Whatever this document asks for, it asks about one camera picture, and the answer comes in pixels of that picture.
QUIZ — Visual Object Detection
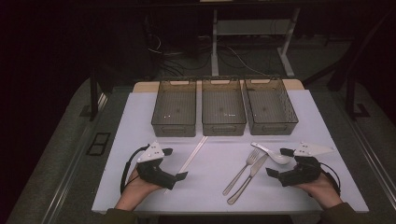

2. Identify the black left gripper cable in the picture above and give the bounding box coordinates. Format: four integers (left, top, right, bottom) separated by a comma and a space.
120, 144, 151, 194

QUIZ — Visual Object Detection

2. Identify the stainless steel table knife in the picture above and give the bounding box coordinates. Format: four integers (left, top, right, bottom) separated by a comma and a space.
226, 153, 269, 205

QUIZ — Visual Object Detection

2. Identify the person's left hand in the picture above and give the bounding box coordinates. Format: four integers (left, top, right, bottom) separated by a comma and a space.
122, 167, 163, 202

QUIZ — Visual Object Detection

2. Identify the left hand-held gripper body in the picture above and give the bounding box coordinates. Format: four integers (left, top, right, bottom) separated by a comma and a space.
135, 141, 177, 191

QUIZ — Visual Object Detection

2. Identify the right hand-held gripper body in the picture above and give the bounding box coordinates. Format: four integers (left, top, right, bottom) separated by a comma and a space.
277, 141, 336, 188

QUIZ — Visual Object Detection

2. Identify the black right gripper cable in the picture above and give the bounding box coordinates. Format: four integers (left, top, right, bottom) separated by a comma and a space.
319, 161, 342, 198

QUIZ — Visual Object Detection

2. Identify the bundle of black floor cables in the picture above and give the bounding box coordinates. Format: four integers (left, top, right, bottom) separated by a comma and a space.
144, 32, 213, 78

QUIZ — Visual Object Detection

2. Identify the translucent grey plastic bin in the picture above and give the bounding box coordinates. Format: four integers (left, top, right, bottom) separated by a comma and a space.
242, 76, 299, 136
201, 77, 248, 137
150, 77, 198, 138

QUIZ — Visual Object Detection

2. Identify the white ceramic soup spoon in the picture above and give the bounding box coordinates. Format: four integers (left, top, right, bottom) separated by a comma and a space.
250, 141, 292, 165

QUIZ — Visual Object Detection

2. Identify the white table cover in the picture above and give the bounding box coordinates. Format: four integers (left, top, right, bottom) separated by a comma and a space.
92, 89, 370, 215

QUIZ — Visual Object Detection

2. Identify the stainless steel fork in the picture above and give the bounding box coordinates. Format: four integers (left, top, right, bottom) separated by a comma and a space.
221, 147, 262, 197

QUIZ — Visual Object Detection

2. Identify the person's right hand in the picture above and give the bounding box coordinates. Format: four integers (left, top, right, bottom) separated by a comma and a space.
293, 172, 344, 210

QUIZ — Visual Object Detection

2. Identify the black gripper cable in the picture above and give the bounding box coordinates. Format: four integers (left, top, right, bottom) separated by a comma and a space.
120, 144, 151, 194
319, 161, 342, 198

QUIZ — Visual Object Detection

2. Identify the black metal stand post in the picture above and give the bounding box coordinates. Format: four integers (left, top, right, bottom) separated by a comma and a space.
345, 74, 372, 121
89, 68, 100, 122

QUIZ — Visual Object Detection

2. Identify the white chopstick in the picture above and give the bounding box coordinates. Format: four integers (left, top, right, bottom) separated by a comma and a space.
163, 135, 207, 194
165, 136, 209, 194

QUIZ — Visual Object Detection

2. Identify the white floor cable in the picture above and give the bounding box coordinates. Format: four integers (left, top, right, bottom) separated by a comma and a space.
226, 46, 267, 77

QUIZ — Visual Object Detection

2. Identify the white metal desk frame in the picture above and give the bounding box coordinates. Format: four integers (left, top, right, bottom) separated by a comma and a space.
210, 7, 302, 78

